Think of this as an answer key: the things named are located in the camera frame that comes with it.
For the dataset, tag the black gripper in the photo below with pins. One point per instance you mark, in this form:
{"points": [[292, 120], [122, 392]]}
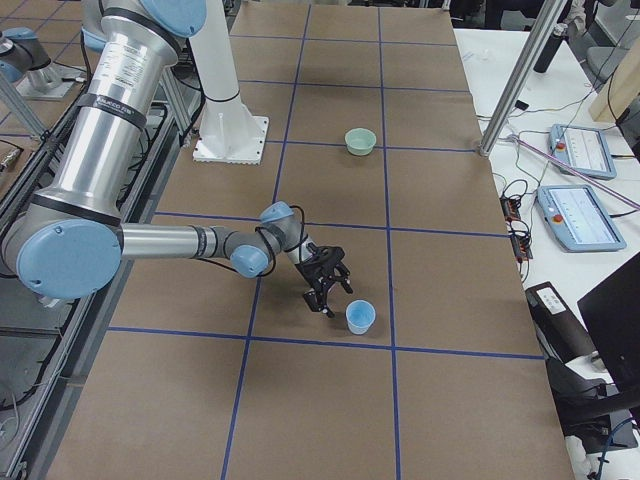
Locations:
{"points": [[313, 278]]}

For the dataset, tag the light blue plastic cup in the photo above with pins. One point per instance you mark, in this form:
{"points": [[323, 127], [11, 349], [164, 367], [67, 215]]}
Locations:
{"points": [[360, 316]]}

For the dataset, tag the light green bowl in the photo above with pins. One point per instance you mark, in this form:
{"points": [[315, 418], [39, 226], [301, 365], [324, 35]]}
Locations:
{"points": [[360, 141]]}

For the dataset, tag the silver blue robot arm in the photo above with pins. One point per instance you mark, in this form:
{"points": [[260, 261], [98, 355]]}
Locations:
{"points": [[71, 240], [21, 52]]}

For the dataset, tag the orange black electronics board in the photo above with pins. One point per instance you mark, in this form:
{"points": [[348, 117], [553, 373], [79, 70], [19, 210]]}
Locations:
{"points": [[518, 230]]}

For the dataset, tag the black box white label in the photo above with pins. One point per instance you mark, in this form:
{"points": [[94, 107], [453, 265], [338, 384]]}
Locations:
{"points": [[546, 304]]}

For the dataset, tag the near teach pendant tablet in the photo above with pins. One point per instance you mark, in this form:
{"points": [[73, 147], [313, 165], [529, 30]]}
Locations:
{"points": [[578, 220]]}

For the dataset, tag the teach pendant tablet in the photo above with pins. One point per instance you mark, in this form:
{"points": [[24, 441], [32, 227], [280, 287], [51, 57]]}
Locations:
{"points": [[584, 149], [578, 220]]}

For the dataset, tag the black monitor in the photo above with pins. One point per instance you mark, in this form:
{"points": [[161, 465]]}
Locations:
{"points": [[611, 314]]}

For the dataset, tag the far teach pendant tablet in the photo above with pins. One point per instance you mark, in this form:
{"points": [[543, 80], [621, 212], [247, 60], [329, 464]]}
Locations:
{"points": [[584, 149]]}

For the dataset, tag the dark grey bottle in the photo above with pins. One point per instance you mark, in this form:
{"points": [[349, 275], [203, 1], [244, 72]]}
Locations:
{"points": [[551, 47]]}

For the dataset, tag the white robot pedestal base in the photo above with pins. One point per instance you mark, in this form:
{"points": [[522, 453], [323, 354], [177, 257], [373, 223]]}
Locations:
{"points": [[228, 132]]}

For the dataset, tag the aluminium frame post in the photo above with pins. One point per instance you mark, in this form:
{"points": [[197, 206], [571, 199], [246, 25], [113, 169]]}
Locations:
{"points": [[530, 53]]}

